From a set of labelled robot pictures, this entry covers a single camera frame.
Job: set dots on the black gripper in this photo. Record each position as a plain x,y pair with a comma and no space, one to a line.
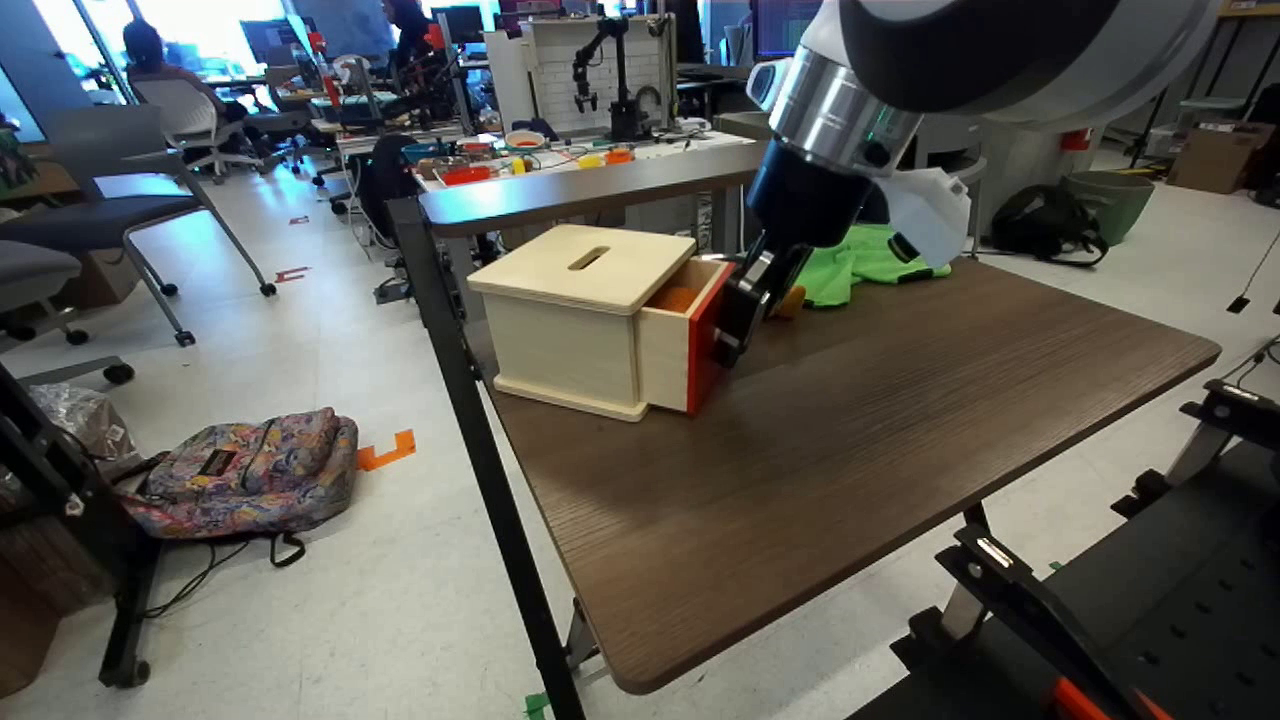
806,202

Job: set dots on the orange drawer with knob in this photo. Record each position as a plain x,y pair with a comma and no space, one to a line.
707,332

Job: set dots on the small black robot arm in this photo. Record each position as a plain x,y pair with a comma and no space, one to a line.
618,80

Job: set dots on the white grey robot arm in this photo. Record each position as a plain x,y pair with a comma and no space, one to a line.
987,54

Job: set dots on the small orange toy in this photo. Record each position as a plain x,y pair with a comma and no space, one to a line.
791,300

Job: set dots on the green cloth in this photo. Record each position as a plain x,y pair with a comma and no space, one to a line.
864,260

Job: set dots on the cream wooden slotted box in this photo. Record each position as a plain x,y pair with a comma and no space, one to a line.
567,325

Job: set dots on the long grey desk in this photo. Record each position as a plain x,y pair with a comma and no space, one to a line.
587,185

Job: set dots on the black metal table leg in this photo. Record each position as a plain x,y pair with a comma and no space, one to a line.
465,424

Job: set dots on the black backpack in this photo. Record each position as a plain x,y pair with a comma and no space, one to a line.
1047,227

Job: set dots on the white panel box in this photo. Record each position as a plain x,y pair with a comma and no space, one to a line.
546,74

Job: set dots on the red tray on desk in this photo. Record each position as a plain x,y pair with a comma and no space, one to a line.
465,173

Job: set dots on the green bin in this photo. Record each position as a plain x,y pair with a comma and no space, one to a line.
1120,202

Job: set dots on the brown cardboard box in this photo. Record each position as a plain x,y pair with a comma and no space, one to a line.
1220,157

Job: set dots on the black tripod leg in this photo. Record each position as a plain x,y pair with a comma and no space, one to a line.
1254,272

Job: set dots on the colourful patterned backpack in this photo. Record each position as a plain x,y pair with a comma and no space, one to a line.
247,475

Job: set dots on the white office chair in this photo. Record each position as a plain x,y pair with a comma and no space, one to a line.
187,114

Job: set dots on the clear plastic bag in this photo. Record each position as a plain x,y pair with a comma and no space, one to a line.
85,423

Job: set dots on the black floor stand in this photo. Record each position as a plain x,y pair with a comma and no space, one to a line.
121,575

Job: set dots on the dark grey office chair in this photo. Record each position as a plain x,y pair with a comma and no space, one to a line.
34,286

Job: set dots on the orange plastic bracket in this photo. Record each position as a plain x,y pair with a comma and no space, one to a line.
384,455

